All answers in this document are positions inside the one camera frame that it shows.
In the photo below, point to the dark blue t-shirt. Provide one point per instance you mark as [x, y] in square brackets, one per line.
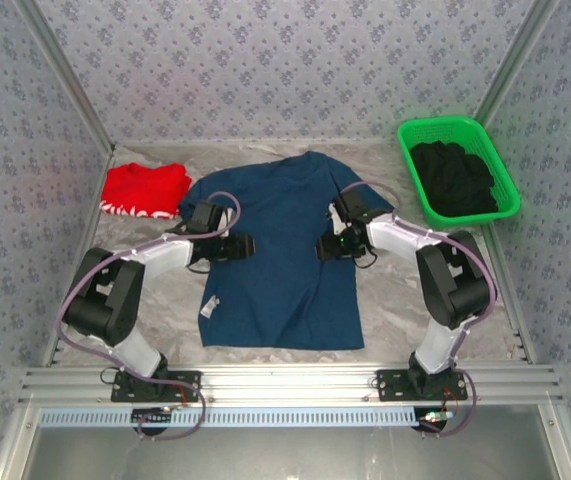
[275, 285]

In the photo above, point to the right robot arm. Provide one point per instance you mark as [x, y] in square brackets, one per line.
[450, 285]

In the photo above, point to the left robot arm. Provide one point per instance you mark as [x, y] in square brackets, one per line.
[100, 300]

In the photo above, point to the folded red t-shirt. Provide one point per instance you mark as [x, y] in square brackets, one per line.
[140, 192]

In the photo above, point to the black clothes pile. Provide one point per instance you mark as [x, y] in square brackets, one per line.
[450, 180]

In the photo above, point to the green plastic basket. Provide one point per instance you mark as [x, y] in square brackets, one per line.
[502, 170]

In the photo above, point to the small black controller board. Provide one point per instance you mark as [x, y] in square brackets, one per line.
[152, 415]
[435, 417]

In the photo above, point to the grey metal panel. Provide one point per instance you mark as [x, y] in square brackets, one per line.
[285, 455]

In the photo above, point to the aluminium side frame rail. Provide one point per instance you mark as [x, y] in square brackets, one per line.
[515, 310]
[97, 200]

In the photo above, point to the aluminium front frame rail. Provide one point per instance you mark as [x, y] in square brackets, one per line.
[285, 382]

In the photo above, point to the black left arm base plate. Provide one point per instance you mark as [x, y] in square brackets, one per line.
[185, 387]

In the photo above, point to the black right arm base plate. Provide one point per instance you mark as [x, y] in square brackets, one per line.
[390, 387]

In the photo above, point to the aluminium corner post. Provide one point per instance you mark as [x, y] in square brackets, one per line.
[516, 60]
[74, 85]

